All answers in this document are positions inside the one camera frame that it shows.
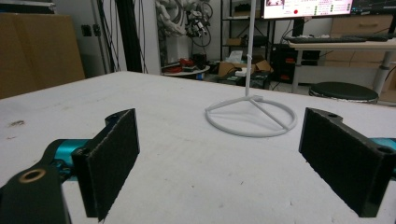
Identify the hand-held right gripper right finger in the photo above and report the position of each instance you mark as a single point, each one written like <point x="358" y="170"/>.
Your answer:
<point x="345" y="161"/>

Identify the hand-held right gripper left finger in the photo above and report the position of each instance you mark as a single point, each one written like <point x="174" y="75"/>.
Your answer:
<point x="106" y="168"/>

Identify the black round stool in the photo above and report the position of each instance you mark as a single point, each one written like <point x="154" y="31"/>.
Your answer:
<point x="342" y="91"/>

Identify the white metal stand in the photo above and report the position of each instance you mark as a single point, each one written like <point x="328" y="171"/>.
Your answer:
<point x="250" y="112"/>

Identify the light wooden desk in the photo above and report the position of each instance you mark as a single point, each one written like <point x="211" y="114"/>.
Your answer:
<point x="345" y="46"/>

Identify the black computer tower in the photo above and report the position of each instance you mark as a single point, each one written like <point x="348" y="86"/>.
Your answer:
<point x="283" y="63"/>

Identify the black keyboard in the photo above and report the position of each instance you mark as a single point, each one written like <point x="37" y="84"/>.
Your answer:
<point x="327" y="39"/>

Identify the round white side table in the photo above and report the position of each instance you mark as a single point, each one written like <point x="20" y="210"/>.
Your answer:
<point x="185" y="71"/>

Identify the wooden drawer cabinet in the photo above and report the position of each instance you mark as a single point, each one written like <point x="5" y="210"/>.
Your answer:
<point x="361" y="37"/>

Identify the large cardboard box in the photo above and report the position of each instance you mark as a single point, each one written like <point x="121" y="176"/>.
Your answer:
<point x="34" y="53"/>

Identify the open cardboard box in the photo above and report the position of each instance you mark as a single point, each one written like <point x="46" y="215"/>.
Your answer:
<point x="232" y="67"/>

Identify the computer monitor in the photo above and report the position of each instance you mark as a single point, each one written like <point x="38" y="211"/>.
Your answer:
<point x="306" y="7"/>

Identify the black metal shelf rack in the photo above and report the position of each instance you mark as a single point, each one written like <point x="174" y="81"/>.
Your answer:
<point x="238" y="31"/>

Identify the black vertical post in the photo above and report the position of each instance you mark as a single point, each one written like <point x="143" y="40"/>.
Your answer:
<point x="129" y="34"/>

